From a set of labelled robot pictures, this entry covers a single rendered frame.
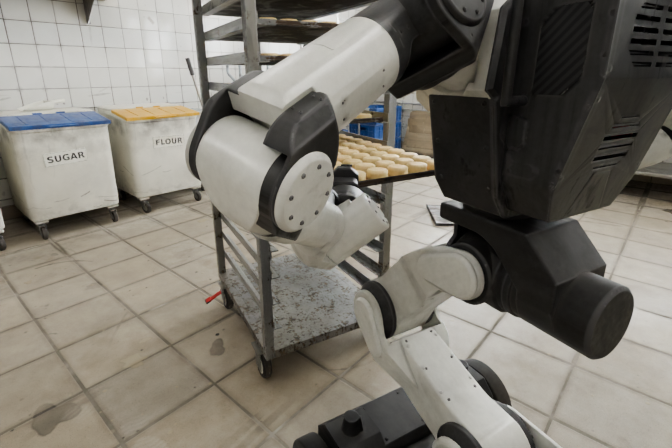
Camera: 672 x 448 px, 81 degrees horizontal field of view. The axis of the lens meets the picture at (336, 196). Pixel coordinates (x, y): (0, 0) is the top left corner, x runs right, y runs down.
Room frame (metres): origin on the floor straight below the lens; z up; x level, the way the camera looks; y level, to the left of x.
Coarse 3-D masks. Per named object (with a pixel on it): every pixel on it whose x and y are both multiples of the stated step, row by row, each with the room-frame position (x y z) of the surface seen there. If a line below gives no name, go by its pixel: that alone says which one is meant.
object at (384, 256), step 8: (384, 96) 1.31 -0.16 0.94; (392, 96) 1.29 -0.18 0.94; (384, 104) 1.31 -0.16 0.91; (392, 104) 1.29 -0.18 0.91; (384, 112) 1.31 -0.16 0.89; (392, 112) 1.29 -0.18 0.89; (392, 120) 1.29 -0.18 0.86; (384, 128) 1.30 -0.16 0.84; (392, 128) 1.29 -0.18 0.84; (384, 136) 1.30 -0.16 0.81; (392, 136) 1.29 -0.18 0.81; (392, 144) 1.29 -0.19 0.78; (384, 184) 1.29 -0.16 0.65; (392, 184) 1.30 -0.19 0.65; (384, 192) 1.29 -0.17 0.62; (392, 192) 1.30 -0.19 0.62; (384, 208) 1.29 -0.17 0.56; (384, 232) 1.29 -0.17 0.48; (384, 240) 1.29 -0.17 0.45; (384, 248) 1.29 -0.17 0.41; (384, 256) 1.29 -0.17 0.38; (384, 264) 1.29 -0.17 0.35; (384, 272) 1.29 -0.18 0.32
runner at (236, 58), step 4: (240, 52) 1.22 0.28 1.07; (216, 56) 1.47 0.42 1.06; (220, 56) 1.42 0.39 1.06; (224, 56) 1.38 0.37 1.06; (228, 56) 1.34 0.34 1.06; (232, 56) 1.29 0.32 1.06; (236, 56) 1.26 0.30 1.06; (240, 56) 1.22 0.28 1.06; (208, 60) 1.59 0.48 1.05; (212, 60) 1.53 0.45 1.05; (216, 60) 1.48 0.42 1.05; (220, 60) 1.43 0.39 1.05; (224, 60) 1.38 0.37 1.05; (228, 60) 1.34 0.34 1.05; (232, 60) 1.30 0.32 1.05; (236, 60) 1.26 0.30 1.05; (240, 60) 1.22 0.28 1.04; (244, 60) 1.19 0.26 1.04; (208, 64) 1.59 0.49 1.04; (212, 64) 1.53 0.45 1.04; (216, 64) 1.48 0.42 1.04; (220, 64) 1.43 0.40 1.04; (224, 64) 1.39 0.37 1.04; (228, 64) 1.38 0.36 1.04; (232, 64) 1.38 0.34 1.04
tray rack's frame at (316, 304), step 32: (192, 0) 1.60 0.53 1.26; (224, 256) 1.61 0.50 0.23; (288, 256) 1.77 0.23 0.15; (224, 288) 1.52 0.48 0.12; (256, 288) 1.47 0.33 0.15; (288, 288) 1.47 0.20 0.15; (320, 288) 1.47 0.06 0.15; (352, 288) 1.47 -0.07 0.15; (256, 320) 1.24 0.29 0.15; (288, 320) 1.24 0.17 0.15; (320, 320) 1.24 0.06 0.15; (352, 320) 1.24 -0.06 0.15; (256, 352) 1.11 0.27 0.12; (288, 352) 1.10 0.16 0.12
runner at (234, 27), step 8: (224, 24) 1.35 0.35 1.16; (232, 24) 1.27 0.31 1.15; (240, 24) 1.20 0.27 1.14; (264, 24) 1.09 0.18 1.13; (208, 32) 1.55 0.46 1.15; (216, 32) 1.45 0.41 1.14; (224, 32) 1.36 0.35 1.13; (232, 32) 1.29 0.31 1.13; (240, 32) 1.29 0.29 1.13; (208, 40) 1.60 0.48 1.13
